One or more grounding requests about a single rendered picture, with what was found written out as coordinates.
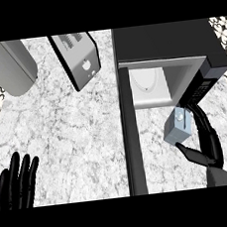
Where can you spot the dark grey microwave door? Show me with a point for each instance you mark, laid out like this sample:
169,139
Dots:
131,130

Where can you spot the grey rounded appliance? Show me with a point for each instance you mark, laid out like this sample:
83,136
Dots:
7,67

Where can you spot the silver toaster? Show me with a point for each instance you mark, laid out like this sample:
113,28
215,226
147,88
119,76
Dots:
78,59

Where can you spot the pale blue milk carton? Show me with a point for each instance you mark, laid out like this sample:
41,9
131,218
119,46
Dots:
178,128

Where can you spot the black microwave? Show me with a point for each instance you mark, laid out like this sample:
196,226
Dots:
175,58

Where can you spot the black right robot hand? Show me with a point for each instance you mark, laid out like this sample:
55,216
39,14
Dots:
209,144

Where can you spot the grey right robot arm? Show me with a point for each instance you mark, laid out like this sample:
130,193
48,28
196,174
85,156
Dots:
219,176

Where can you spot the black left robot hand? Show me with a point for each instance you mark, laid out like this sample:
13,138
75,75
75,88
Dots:
17,188

